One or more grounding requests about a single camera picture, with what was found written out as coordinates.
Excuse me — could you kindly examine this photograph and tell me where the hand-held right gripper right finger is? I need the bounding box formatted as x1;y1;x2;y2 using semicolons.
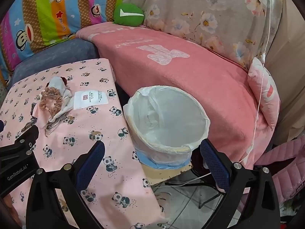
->
200;138;283;229

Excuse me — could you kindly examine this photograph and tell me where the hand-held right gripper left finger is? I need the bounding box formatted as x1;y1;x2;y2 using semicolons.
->
26;140;105;229

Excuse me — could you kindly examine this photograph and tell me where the black speckled scrunchie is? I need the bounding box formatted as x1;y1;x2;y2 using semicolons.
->
22;102;39;129

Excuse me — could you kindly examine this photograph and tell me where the round trash bin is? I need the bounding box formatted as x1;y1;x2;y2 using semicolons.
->
123;85;211;170

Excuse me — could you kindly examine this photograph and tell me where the white plastic bin liner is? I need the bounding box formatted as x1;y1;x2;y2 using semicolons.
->
123;85;211;165

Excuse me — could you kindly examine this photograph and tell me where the white paper packet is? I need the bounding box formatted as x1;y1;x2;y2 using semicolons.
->
73;89;109;110

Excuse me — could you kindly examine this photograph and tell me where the black metal stand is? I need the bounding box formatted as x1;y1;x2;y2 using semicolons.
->
164;169;224;208

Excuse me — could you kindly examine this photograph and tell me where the pink panda print cloth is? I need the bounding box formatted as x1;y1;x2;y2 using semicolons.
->
0;58;172;229

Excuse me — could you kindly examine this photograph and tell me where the beige board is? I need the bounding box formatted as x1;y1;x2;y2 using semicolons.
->
140;160;193;187

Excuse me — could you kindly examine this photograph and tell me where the pink padded jacket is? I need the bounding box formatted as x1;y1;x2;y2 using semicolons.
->
238;135;305;210

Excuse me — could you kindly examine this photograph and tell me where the pink white pillow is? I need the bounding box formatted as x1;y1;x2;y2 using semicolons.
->
247;57;281;131

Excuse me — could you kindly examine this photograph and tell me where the blue grey sofa cushion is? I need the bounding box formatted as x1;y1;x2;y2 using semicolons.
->
8;38;100;86

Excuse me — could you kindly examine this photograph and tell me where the pink blanket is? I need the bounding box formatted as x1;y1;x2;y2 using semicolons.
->
76;21;274;170

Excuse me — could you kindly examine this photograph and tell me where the striped cartoon quilt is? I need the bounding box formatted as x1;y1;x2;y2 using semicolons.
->
0;0;125;86

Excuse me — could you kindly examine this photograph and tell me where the green cushion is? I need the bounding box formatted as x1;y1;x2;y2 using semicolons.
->
113;3;145;27

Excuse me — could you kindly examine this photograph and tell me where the grey floral blanket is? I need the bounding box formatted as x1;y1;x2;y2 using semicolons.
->
123;0;285;68

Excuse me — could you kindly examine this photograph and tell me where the thin white cable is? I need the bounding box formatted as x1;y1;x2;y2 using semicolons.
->
164;0;273;188

